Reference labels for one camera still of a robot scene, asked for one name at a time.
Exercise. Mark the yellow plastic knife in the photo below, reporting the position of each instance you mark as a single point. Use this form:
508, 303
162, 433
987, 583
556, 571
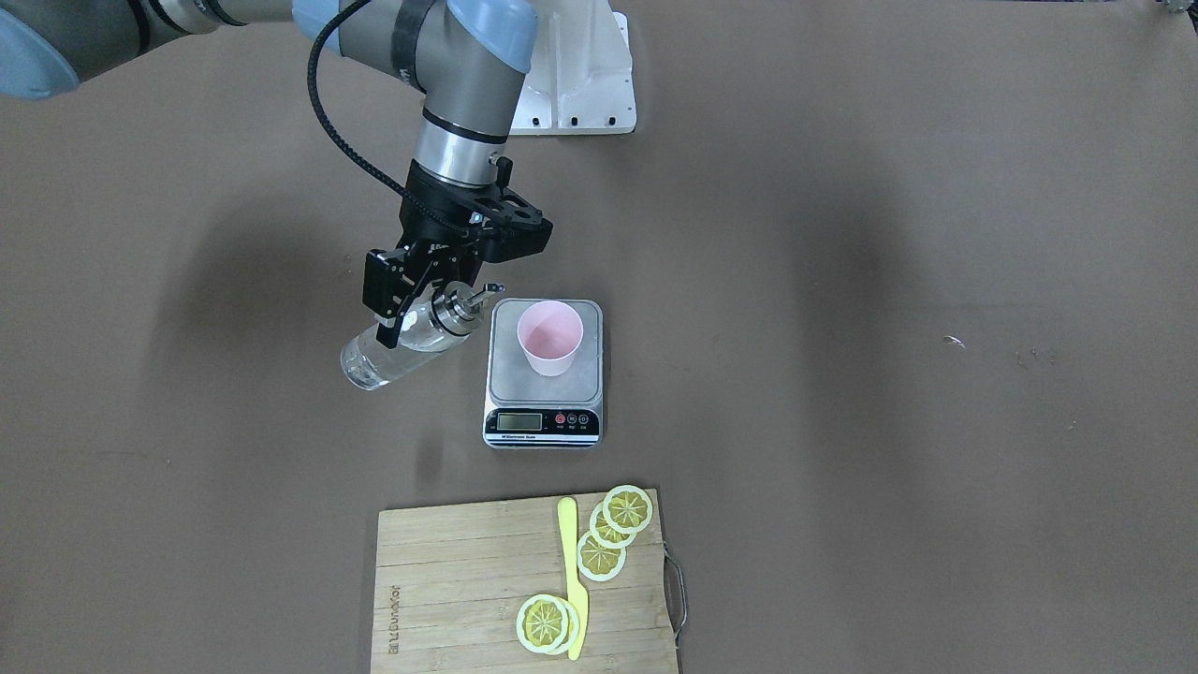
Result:
576, 593

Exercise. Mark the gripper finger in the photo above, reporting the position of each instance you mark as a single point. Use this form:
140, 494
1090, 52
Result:
402, 307

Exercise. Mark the silver digital kitchen scale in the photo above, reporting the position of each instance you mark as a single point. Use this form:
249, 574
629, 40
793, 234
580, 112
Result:
543, 403

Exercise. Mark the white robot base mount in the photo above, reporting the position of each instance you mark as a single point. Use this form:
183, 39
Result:
581, 81

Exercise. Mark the pink plastic cup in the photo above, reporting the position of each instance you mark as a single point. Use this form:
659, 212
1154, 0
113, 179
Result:
550, 333

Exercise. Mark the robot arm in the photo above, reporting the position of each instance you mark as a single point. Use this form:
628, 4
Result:
134, 108

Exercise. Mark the lemon slice near knife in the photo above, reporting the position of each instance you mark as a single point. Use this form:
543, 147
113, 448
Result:
547, 625

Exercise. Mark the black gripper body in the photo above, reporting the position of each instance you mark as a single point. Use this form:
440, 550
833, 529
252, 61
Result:
424, 213

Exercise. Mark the clear glass sauce bottle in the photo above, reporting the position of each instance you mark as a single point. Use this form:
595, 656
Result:
412, 342

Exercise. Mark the bamboo cutting board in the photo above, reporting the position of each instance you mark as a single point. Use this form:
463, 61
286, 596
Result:
449, 581

